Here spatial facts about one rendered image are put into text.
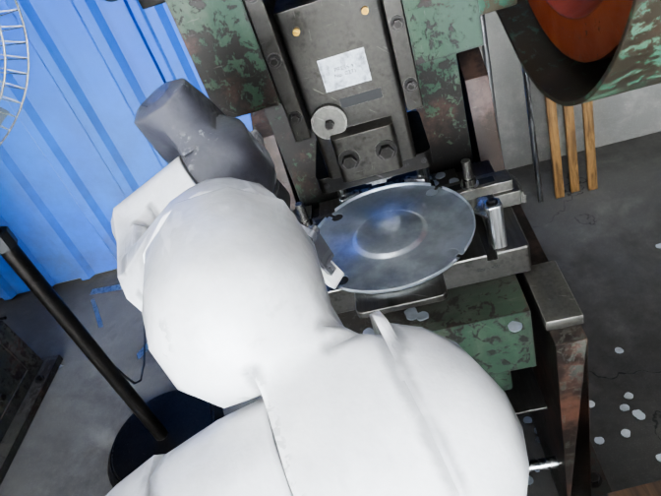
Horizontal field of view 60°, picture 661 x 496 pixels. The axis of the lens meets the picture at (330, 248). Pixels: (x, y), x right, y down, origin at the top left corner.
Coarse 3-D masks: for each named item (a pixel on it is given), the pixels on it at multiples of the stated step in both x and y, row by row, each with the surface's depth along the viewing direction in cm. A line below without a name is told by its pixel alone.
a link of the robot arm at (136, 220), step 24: (168, 168) 59; (144, 192) 58; (168, 192) 57; (192, 192) 36; (264, 192) 38; (120, 216) 58; (144, 216) 57; (120, 240) 54; (144, 240) 39; (120, 264) 47; (144, 264) 36
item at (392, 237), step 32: (384, 192) 108; (416, 192) 105; (448, 192) 102; (320, 224) 105; (352, 224) 103; (384, 224) 99; (416, 224) 97; (448, 224) 95; (352, 256) 96; (384, 256) 93; (416, 256) 91; (352, 288) 90; (384, 288) 88
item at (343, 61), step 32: (288, 0) 83; (320, 0) 78; (352, 0) 78; (288, 32) 81; (320, 32) 81; (352, 32) 81; (384, 32) 81; (320, 64) 84; (352, 64) 84; (384, 64) 84; (320, 96) 87; (352, 96) 87; (384, 96) 87; (320, 128) 89; (352, 128) 89; (384, 128) 87; (352, 160) 89; (384, 160) 90
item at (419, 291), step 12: (408, 288) 86; (420, 288) 86; (432, 288) 85; (444, 288) 84; (360, 300) 88; (372, 300) 87; (384, 300) 86; (396, 300) 85; (408, 300) 85; (420, 300) 84; (432, 300) 84; (360, 312) 86; (372, 312) 85; (384, 312) 85
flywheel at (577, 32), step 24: (528, 0) 101; (552, 0) 90; (576, 0) 85; (600, 0) 78; (624, 0) 63; (552, 24) 91; (576, 24) 80; (600, 24) 71; (624, 24) 65; (576, 48) 82; (600, 48) 73
